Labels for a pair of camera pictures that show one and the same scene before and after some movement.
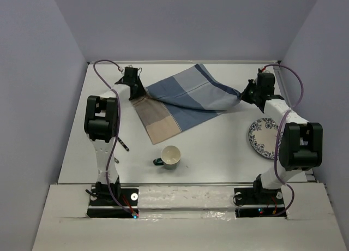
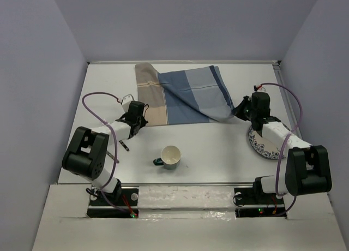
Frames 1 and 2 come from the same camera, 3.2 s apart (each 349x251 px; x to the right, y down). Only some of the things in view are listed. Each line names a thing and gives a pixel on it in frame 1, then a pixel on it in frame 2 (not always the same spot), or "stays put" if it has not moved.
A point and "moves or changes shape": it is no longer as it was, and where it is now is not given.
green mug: [170, 156] stays put
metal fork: [124, 144] stays put
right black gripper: [252, 83] -> [238, 111]
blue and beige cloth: [185, 97] moves or changes shape
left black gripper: [140, 90] -> [143, 122]
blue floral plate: [263, 136] stays put
